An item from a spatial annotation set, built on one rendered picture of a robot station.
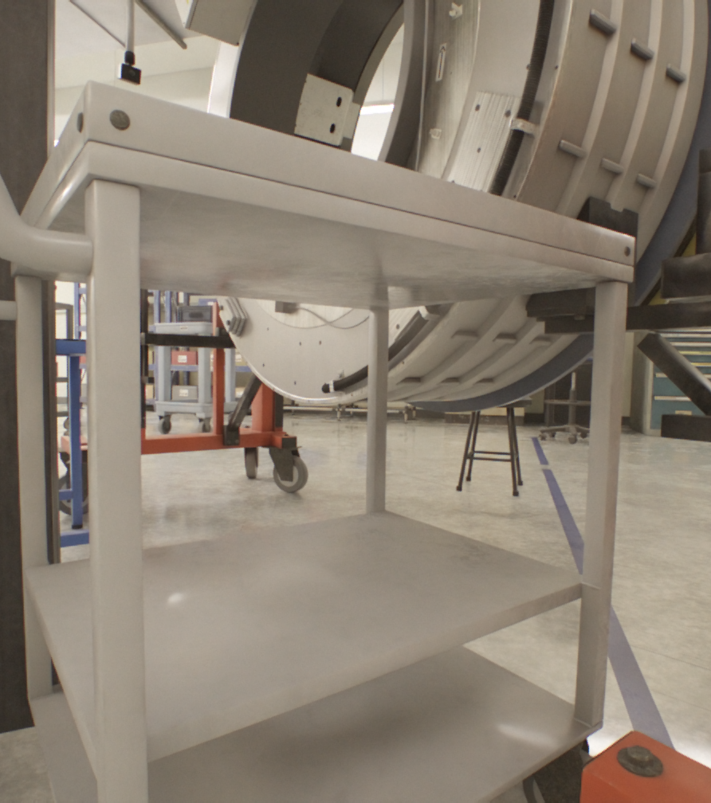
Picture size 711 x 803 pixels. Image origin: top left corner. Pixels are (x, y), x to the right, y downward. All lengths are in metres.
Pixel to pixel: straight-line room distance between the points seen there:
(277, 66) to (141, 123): 1.52
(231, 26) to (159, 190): 1.62
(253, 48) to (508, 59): 0.95
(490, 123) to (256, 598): 0.78
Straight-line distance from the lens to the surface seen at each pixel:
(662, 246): 1.31
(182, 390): 6.83
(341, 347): 1.27
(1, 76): 1.01
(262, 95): 1.88
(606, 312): 0.68
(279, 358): 1.51
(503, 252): 0.53
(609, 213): 1.13
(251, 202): 0.38
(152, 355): 7.06
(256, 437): 2.50
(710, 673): 1.29
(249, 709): 0.47
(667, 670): 1.27
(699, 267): 0.63
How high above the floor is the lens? 0.54
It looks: 4 degrees down
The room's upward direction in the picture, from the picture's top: 1 degrees clockwise
